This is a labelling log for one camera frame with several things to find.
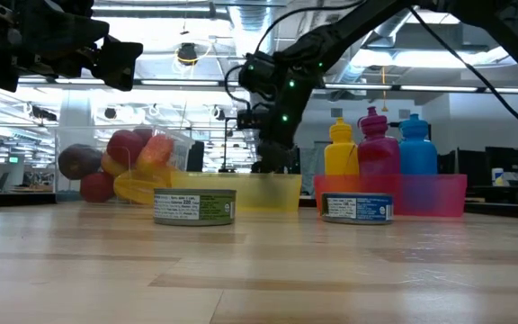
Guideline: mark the black computer monitor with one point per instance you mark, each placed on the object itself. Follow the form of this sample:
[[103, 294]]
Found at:
[[472, 164], [504, 159], [195, 156]]

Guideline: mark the yellow translucent plastic bin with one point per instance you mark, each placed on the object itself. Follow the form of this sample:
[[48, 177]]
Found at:
[[250, 191]]

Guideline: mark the silver air duct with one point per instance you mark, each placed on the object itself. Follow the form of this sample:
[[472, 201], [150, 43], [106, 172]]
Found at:
[[389, 31], [252, 20]]

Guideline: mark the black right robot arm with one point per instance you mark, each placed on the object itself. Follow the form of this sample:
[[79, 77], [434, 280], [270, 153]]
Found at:
[[331, 36]]

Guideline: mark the yellow plastic bottle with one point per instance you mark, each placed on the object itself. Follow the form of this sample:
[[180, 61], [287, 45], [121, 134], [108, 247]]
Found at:
[[341, 155]]

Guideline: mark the dark office desk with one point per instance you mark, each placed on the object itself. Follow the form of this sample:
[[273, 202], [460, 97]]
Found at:
[[511, 192]]

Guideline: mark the dark purple toy fruit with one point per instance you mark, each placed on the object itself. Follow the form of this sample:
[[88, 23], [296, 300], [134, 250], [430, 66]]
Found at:
[[79, 162]]

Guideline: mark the pink translucent plastic bin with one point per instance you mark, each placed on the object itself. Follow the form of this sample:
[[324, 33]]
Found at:
[[430, 193]]

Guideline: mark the white wipes canister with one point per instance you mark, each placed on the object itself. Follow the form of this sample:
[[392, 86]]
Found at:
[[497, 177]]

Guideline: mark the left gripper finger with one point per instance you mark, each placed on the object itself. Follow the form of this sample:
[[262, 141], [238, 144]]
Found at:
[[117, 63], [83, 35]]

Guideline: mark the clear plastic bin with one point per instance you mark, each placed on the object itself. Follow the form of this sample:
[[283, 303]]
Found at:
[[182, 155]]

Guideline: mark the black ceiling camera dome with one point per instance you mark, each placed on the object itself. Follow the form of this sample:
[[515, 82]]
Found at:
[[187, 54]]

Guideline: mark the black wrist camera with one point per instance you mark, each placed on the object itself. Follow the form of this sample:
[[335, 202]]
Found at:
[[252, 119]]

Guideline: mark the green labelled tin can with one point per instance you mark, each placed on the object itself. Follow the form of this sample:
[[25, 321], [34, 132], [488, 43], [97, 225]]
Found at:
[[214, 207]]

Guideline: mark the magenta plastic bottle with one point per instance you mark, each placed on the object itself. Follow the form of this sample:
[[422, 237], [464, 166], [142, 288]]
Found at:
[[378, 153]]

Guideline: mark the black metal frame stand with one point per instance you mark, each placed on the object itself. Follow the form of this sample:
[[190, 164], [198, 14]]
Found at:
[[430, 135]]

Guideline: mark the blue plastic bottle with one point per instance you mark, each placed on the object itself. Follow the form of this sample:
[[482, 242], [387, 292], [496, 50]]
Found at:
[[417, 153]]

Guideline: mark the ceiling light strip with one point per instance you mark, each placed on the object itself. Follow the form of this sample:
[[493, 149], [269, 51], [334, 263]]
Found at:
[[358, 86], [178, 83], [439, 88], [515, 90]]

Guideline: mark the blue labelled tin can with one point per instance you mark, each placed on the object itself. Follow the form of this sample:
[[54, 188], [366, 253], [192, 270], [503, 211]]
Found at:
[[367, 208]]

